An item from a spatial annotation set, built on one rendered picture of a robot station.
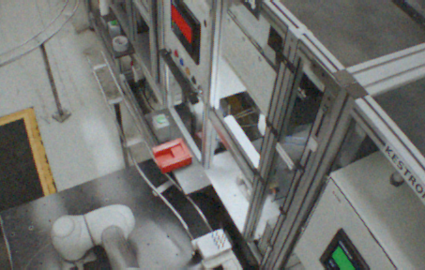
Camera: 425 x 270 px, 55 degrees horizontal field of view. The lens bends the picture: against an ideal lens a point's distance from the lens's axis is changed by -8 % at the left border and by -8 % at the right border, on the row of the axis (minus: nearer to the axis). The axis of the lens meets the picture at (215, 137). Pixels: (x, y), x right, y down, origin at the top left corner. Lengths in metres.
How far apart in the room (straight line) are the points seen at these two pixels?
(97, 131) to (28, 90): 0.83
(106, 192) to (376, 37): 1.65
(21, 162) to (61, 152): 0.33
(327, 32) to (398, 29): 0.22
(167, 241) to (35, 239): 0.68
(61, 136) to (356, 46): 2.78
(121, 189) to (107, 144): 1.10
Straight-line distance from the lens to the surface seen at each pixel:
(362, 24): 1.22
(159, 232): 2.22
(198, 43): 1.62
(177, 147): 2.15
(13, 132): 3.69
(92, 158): 3.35
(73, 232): 1.98
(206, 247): 1.91
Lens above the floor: 2.67
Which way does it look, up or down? 51 degrees down
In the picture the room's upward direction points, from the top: 5 degrees clockwise
